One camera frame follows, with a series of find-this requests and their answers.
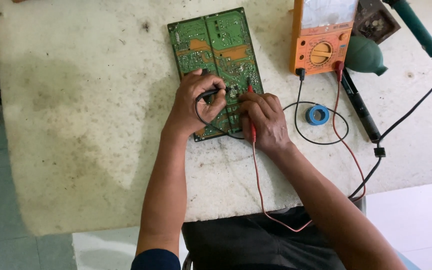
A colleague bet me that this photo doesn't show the orange analog multimeter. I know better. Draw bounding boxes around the orange analog multimeter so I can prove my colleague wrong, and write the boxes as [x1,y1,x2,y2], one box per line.
[289,0,359,76]

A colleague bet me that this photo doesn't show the blue solder wire roll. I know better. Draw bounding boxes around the blue solder wire roll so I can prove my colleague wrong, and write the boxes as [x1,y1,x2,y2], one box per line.
[305,104,331,127]

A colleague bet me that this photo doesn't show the person's dark trousers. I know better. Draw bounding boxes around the person's dark trousers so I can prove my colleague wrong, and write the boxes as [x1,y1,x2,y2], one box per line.
[181,196,367,270]

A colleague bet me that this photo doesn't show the person's right hand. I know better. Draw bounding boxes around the person's right hand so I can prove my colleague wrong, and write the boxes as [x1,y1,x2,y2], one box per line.
[238,92,294,155]

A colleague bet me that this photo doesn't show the brown soldering iron stand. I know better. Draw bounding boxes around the brown soldering iron stand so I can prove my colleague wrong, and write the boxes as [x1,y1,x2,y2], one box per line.
[351,0,402,45]

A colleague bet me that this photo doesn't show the black desoldering pump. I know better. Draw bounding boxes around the black desoldering pump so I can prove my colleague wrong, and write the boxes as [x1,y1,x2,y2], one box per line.
[340,68,383,144]

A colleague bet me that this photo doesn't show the person's blue sleeve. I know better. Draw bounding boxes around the person's blue sleeve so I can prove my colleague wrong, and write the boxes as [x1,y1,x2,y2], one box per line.
[130,248,182,270]

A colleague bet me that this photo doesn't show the green rubber blower bulb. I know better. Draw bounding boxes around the green rubber blower bulb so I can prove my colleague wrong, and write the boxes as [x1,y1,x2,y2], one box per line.
[344,35,389,77]

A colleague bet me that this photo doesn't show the red multimeter probe lead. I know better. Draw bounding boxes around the red multimeter probe lead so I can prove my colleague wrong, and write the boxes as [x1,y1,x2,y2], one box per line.
[247,61,367,233]

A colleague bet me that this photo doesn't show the black multimeter probe lead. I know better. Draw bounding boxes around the black multimeter probe lead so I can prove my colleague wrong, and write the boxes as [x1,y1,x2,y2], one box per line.
[194,67,350,146]

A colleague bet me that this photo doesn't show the green circuit board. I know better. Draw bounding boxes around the green circuit board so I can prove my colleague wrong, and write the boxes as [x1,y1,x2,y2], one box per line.
[167,7,265,143]

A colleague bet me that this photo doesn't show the person's left hand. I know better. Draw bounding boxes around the person's left hand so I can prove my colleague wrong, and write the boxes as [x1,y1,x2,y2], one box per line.
[164,69,228,138]

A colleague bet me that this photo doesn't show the teal soldering iron with cable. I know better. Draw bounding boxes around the teal soldering iron with cable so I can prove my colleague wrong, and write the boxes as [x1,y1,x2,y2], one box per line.
[348,0,432,200]

